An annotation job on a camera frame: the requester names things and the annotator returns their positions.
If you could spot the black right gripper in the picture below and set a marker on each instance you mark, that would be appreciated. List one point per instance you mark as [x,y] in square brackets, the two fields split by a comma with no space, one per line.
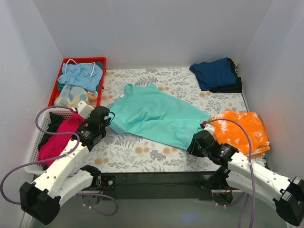
[193,144]

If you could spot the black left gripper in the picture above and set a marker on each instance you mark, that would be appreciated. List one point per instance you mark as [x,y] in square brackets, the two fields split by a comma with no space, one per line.
[105,118]

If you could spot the teal t-shirt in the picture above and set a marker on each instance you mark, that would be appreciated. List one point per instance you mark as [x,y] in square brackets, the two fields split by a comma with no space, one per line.
[157,116]

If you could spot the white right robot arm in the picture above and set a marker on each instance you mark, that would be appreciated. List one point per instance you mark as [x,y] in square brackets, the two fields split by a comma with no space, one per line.
[284,194]

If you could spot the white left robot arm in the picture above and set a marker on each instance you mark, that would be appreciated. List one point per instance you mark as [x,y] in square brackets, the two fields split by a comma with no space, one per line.
[61,171]

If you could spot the black garment in basket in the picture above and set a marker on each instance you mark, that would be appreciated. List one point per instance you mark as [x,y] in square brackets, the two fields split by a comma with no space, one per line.
[53,126]

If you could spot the pastel patterned garment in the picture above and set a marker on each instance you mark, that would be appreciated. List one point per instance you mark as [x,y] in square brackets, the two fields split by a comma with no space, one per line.
[70,96]

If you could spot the magenta garment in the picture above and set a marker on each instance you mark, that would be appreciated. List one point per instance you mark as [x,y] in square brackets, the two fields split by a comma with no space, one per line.
[57,143]

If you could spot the white plastic basket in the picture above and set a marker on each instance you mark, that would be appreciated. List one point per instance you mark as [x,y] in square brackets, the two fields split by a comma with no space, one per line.
[44,120]

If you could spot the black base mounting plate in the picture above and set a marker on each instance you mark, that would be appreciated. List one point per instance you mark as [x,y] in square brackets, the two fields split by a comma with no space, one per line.
[199,185]

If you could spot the light blue garment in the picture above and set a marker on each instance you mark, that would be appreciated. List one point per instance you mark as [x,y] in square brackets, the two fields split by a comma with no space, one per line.
[80,76]

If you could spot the orange white tie-dye t-shirt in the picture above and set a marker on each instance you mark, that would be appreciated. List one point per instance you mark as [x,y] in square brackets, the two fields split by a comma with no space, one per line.
[244,131]

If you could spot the red plastic basket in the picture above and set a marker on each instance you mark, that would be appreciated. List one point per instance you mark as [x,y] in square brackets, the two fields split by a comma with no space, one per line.
[55,93]

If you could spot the folded blue t-shirt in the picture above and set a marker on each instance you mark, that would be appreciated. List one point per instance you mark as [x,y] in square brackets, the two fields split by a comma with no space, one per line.
[211,75]

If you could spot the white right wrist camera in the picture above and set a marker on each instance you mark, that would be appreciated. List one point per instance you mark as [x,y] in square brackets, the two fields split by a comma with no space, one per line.
[207,127]

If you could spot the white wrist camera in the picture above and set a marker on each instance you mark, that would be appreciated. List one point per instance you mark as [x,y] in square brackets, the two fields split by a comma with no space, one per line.
[83,109]
[207,127]

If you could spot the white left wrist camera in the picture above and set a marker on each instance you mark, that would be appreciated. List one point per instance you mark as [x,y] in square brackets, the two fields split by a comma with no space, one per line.
[83,109]

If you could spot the aluminium rail frame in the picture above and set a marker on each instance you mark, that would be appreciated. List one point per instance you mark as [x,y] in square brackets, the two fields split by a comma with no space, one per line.
[43,198]

